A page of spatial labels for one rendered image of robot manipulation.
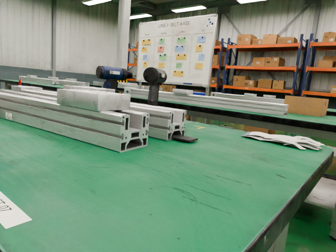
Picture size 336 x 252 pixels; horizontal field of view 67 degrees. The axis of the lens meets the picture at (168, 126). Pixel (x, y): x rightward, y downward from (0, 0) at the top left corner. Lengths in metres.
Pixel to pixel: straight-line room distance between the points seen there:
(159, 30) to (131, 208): 4.15
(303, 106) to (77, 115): 2.06
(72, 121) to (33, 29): 12.71
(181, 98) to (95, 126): 1.83
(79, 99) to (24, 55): 12.45
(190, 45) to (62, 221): 3.75
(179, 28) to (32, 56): 9.90
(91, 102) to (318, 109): 2.06
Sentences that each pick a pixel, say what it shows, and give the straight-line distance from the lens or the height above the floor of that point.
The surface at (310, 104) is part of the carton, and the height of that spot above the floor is 0.88.
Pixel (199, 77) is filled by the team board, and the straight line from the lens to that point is 3.81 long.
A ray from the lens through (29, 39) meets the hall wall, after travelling 13.24.
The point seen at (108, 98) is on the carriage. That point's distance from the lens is 0.63.
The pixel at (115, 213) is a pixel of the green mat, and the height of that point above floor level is 0.78.
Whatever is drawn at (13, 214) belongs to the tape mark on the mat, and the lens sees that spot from 0.35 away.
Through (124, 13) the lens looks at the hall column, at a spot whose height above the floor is 3.18.
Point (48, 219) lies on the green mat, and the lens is 0.33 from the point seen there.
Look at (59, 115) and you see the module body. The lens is 0.74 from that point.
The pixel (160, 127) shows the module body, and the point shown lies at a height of 0.81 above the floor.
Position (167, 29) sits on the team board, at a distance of 4.30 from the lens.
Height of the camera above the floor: 0.94
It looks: 9 degrees down
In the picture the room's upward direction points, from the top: 5 degrees clockwise
